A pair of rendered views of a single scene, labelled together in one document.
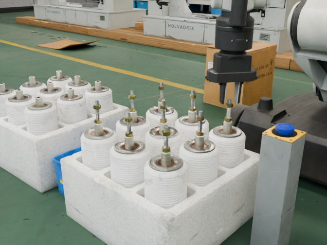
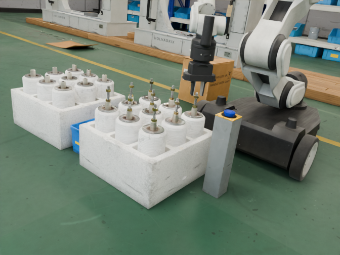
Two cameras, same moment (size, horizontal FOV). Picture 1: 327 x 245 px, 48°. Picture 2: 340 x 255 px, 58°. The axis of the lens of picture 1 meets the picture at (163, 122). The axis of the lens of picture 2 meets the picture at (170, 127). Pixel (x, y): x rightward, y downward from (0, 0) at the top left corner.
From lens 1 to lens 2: 0.26 m
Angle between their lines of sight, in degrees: 6
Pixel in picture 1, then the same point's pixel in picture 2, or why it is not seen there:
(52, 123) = (72, 100)
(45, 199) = (62, 154)
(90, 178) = (100, 137)
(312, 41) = (253, 59)
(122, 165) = (124, 129)
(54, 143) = (72, 115)
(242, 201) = (199, 160)
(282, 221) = (223, 172)
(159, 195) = (147, 149)
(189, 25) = (171, 39)
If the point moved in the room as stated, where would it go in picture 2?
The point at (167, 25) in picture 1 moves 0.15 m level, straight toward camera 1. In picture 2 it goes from (153, 37) to (153, 39)
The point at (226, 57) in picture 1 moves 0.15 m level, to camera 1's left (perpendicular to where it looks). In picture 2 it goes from (196, 64) to (155, 60)
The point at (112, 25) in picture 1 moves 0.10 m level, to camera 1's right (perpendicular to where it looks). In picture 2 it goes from (108, 32) to (116, 33)
